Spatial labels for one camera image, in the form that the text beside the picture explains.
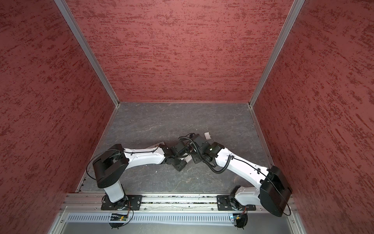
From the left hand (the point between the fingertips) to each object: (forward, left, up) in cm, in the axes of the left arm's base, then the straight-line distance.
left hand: (180, 165), depth 88 cm
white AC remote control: (+3, -5, +3) cm, 6 cm away
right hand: (+2, -10, +10) cm, 14 cm away
